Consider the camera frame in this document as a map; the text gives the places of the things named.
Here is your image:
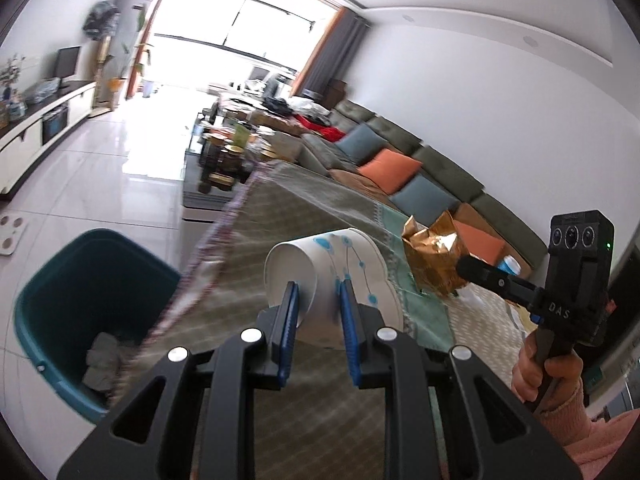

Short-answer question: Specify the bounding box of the gold foil bag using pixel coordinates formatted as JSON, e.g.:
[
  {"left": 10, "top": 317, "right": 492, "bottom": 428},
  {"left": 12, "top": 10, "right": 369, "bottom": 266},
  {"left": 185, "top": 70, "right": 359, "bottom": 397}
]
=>
[{"left": 401, "top": 211, "right": 474, "bottom": 299}]

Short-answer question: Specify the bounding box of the cloth-covered standing fan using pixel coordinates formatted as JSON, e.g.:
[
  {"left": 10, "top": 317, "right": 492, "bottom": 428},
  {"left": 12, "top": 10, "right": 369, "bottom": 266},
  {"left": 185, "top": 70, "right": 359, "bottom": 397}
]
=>
[{"left": 82, "top": 1, "right": 121, "bottom": 81}]

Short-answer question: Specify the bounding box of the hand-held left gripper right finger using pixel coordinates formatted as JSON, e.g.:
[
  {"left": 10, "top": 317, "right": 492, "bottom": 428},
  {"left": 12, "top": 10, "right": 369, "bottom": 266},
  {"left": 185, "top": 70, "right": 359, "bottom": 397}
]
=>
[{"left": 337, "top": 280, "right": 583, "bottom": 480}]

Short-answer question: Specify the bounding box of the tall leafy potted plant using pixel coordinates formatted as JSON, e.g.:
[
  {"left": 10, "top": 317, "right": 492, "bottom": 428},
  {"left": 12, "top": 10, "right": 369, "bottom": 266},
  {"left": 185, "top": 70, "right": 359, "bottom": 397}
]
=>
[{"left": 119, "top": 2, "right": 154, "bottom": 107}]

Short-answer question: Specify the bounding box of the white standing air conditioner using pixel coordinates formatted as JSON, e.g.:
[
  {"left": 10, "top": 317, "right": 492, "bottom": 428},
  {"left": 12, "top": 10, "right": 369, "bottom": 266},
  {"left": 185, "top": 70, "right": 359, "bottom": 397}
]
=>
[{"left": 116, "top": 0, "right": 168, "bottom": 107}]

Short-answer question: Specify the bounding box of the red cloth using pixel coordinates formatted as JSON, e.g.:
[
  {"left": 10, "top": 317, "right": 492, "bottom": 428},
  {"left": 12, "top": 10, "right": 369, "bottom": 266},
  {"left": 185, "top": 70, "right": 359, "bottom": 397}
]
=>
[{"left": 295, "top": 114, "right": 347, "bottom": 142}]

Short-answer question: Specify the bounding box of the large window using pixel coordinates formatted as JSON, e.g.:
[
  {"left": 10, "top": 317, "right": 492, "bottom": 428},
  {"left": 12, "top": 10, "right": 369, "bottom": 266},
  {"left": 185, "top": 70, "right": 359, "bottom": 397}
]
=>
[{"left": 150, "top": 0, "right": 346, "bottom": 67}]

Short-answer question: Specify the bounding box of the white paper cup blue print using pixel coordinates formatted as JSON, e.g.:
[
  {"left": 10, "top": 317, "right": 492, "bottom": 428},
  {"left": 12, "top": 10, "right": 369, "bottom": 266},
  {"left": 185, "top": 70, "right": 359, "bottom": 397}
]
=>
[{"left": 263, "top": 227, "right": 404, "bottom": 351}]

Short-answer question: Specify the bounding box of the clear plastic bag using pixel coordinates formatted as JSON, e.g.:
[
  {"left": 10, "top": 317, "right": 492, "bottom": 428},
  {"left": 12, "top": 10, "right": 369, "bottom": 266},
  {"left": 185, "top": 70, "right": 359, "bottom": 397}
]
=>
[{"left": 27, "top": 80, "right": 61, "bottom": 104}]

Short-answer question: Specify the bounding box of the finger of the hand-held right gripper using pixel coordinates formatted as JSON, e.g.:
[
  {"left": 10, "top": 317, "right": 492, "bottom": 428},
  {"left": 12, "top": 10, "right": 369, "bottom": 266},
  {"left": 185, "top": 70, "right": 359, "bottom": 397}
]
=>
[{"left": 456, "top": 254, "right": 547, "bottom": 310}]

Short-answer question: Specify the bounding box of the green sofa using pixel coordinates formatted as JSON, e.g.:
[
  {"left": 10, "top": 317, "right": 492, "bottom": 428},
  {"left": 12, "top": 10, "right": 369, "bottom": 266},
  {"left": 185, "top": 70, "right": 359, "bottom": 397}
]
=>
[{"left": 295, "top": 99, "right": 549, "bottom": 272}]

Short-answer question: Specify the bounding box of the teal trash bin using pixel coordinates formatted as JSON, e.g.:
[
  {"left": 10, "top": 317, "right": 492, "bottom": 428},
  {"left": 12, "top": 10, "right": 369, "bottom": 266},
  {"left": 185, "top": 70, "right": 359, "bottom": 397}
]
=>
[{"left": 13, "top": 228, "right": 182, "bottom": 423}]

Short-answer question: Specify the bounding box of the vase with flowers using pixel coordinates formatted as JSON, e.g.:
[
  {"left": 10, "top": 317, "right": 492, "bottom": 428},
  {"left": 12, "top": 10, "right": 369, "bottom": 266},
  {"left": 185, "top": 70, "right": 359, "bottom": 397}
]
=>
[{"left": 0, "top": 54, "right": 26, "bottom": 102}]

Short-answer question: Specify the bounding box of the brown wooden cabinet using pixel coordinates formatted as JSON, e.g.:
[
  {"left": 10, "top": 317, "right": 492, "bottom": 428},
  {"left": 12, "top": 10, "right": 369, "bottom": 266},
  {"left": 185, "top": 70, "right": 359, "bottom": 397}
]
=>
[{"left": 327, "top": 80, "right": 349, "bottom": 109}]

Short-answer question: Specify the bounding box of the white body scale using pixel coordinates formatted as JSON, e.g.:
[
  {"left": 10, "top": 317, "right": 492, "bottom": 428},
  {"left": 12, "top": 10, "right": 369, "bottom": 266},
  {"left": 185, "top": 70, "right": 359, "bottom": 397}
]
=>
[{"left": 0, "top": 215, "right": 27, "bottom": 257}]

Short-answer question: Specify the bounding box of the blue-grey cushion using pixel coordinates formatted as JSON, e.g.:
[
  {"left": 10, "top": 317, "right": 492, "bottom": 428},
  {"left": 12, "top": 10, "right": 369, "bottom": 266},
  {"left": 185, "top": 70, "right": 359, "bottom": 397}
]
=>
[
  {"left": 389, "top": 176, "right": 461, "bottom": 226},
  {"left": 334, "top": 124, "right": 384, "bottom": 167}
]

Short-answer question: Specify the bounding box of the black monitor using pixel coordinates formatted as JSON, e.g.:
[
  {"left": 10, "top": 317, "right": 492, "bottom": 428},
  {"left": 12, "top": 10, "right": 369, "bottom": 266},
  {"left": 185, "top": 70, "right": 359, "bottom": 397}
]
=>
[{"left": 55, "top": 46, "right": 82, "bottom": 86}]

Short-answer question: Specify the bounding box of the brown paper bag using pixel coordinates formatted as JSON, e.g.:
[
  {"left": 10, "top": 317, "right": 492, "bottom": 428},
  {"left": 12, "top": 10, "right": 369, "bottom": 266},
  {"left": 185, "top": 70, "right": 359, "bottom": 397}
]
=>
[{"left": 272, "top": 132, "right": 304, "bottom": 163}]

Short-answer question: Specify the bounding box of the person's right forearm pink sleeve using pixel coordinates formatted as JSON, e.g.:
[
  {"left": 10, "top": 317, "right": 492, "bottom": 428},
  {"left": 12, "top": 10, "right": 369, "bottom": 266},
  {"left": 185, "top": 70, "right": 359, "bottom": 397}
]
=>
[{"left": 520, "top": 387, "right": 640, "bottom": 480}]

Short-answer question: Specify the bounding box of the orange cushion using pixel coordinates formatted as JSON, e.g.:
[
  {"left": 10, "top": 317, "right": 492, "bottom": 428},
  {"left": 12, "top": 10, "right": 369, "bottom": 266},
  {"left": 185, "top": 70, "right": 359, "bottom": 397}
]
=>
[
  {"left": 357, "top": 148, "right": 424, "bottom": 195},
  {"left": 452, "top": 220, "right": 507, "bottom": 268}
]

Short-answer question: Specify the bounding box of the white black TV cabinet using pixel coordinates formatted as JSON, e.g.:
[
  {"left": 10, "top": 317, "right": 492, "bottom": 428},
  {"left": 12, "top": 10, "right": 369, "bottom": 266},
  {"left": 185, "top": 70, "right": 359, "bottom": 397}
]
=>
[{"left": 0, "top": 81, "right": 97, "bottom": 201}]

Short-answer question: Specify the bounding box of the person's right hand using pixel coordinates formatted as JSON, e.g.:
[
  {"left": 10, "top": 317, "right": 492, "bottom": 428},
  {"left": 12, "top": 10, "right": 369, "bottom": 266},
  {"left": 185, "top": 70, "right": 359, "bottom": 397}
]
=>
[{"left": 511, "top": 332, "right": 584, "bottom": 407}]

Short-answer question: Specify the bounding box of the orange grey curtain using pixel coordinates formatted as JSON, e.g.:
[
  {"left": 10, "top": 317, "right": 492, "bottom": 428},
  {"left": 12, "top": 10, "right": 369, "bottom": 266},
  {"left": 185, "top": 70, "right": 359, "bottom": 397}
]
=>
[
  {"left": 295, "top": 7, "right": 372, "bottom": 99},
  {"left": 125, "top": 0, "right": 187, "bottom": 102}
]

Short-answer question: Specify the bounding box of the cluttered coffee table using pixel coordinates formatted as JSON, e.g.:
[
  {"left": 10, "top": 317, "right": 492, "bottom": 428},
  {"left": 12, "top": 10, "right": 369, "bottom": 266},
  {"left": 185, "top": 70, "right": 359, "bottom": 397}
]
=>
[{"left": 181, "top": 100, "right": 312, "bottom": 224}]

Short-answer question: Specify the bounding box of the crumpled grey paper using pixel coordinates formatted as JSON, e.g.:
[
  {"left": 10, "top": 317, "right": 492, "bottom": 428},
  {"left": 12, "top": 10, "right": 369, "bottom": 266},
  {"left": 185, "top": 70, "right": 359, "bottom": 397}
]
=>
[{"left": 82, "top": 332, "right": 146, "bottom": 392}]

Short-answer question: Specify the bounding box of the patterned tablecloth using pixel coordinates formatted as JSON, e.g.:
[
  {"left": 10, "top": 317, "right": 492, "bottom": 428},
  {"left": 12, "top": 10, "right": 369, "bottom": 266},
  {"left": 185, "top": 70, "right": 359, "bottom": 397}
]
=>
[{"left": 107, "top": 161, "right": 538, "bottom": 480}]

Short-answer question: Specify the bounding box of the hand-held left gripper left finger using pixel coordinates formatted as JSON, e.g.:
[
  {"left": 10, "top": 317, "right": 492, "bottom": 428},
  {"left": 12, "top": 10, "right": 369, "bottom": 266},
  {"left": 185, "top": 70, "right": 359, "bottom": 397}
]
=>
[{"left": 55, "top": 281, "right": 301, "bottom": 480}]

